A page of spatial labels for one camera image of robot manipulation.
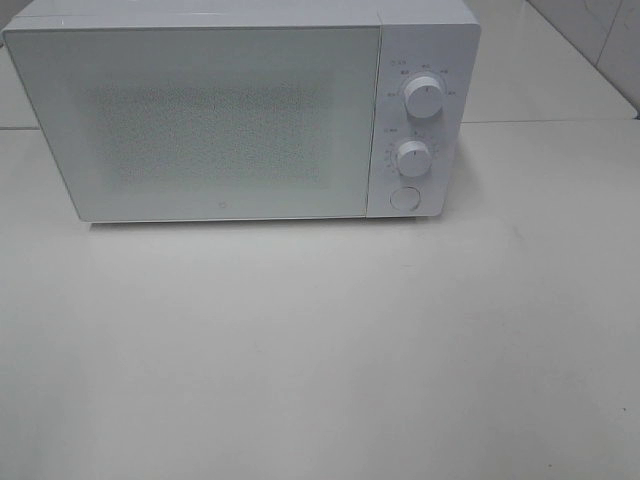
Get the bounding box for round white door button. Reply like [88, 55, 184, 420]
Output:
[390, 187, 421, 212]

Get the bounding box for white timer knob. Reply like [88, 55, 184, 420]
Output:
[395, 140, 432, 178]

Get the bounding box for white microwave door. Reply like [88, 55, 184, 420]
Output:
[6, 27, 380, 223]

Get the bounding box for upper white power knob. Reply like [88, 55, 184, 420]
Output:
[402, 72, 445, 119]

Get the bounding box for white microwave oven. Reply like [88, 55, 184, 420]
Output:
[2, 1, 481, 222]

